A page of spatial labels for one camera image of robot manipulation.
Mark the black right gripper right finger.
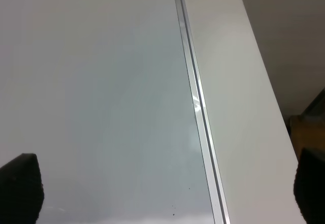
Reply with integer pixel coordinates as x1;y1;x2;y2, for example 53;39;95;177
294;148;324;223

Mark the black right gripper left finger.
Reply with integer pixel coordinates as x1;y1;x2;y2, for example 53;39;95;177
1;153;45;223

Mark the white aluminium-framed whiteboard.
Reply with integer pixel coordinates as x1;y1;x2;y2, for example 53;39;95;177
1;0;227;223

